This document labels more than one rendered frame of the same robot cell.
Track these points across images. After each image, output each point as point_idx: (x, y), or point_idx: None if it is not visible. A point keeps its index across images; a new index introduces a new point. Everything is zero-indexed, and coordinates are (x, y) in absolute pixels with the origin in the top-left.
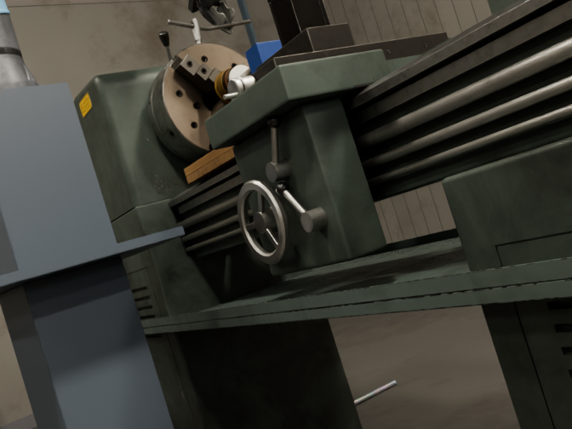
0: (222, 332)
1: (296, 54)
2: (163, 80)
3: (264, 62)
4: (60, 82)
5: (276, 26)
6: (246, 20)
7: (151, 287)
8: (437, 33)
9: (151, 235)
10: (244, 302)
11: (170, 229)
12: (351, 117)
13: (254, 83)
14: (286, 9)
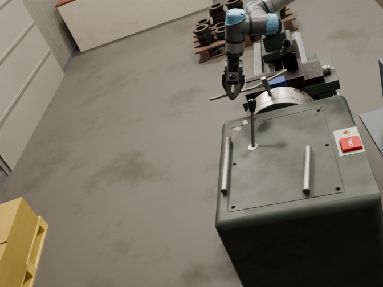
0: None
1: (310, 62)
2: (310, 97)
3: (302, 72)
4: (381, 58)
5: (296, 60)
6: (213, 97)
7: None
8: (249, 78)
9: (373, 111)
10: None
11: (364, 113)
12: None
13: (332, 61)
14: (295, 53)
